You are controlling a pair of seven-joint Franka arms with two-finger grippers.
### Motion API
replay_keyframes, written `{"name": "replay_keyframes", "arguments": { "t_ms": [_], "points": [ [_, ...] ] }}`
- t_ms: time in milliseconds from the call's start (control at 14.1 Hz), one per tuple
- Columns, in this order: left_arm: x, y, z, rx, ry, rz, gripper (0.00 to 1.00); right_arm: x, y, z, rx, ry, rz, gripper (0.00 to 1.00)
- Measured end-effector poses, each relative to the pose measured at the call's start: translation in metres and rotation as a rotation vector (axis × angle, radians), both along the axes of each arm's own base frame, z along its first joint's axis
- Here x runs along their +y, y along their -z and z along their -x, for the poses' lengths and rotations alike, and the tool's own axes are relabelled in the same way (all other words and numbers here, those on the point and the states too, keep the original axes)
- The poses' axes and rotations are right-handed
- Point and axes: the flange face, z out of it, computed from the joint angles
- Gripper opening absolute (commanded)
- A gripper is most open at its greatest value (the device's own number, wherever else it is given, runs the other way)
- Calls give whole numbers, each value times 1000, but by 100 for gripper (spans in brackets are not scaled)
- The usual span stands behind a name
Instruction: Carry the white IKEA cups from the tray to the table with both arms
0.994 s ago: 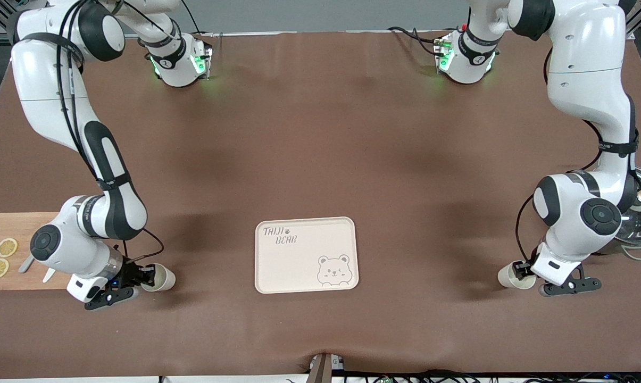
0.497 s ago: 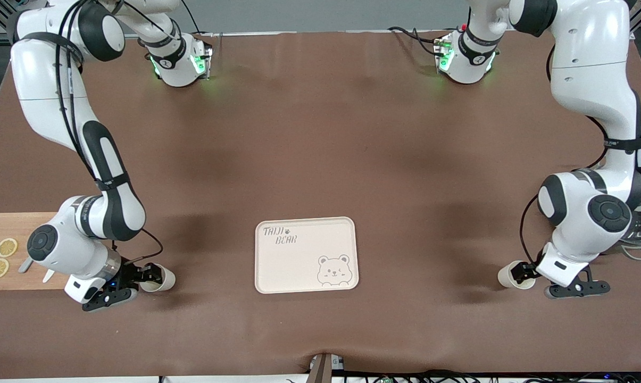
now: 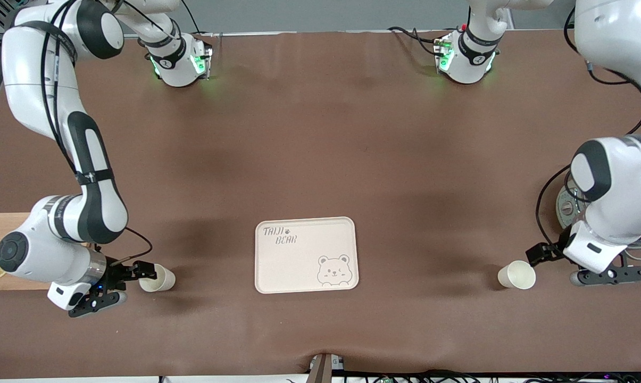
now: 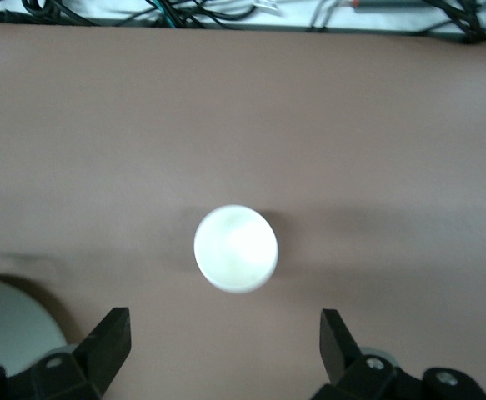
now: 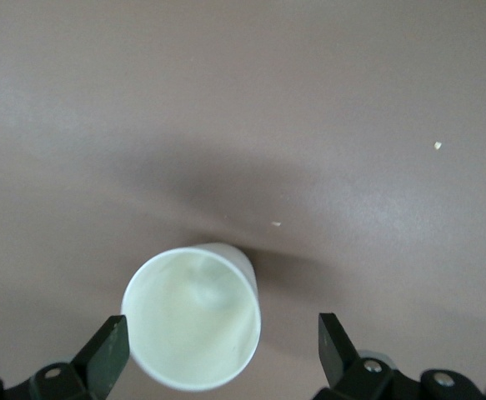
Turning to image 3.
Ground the black velcro arm strap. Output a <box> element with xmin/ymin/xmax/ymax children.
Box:
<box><xmin>76</xmin><ymin>169</ymin><xmax>114</xmax><ymax>186</ymax></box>

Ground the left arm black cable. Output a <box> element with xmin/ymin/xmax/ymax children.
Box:
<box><xmin>563</xmin><ymin>5</ymin><xmax>641</xmax><ymax>136</ymax></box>

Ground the right arm black cable bundle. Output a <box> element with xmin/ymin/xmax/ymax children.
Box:
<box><xmin>39</xmin><ymin>0</ymin><xmax>84</xmax><ymax>179</ymax></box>

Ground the white plastic cup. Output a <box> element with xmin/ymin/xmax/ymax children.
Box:
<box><xmin>139</xmin><ymin>264</ymin><xmax>176</xmax><ymax>294</ymax></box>
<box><xmin>497</xmin><ymin>260</ymin><xmax>537</xmax><ymax>290</ymax></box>

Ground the white bear print tray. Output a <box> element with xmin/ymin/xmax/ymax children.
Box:
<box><xmin>255</xmin><ymin>217</ymin><xmax>359</xmax><ymax>294</ymax></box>

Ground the left arm base cable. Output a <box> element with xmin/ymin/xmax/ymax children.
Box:
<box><xmin>388</xmin><ymin>26</ymin><xmax>444</xmax><ymax>57</ymax></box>

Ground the wooden cutting board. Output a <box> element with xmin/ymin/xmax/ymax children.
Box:
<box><xmin>0</xmin><ymin>213</ymin><xmax>95</xmax><ymax>292</ymax></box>

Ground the brown table mat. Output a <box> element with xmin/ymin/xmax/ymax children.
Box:
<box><xmin>0</xmin><ymin>29</ymin><xmax>641</xmax><ymax>379</ymax></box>

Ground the grey metal profile post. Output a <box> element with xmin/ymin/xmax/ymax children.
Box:
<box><xmin>310</xmin><ymin>353</ymin><xmax>333</xmax><ymax>383</ymax></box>

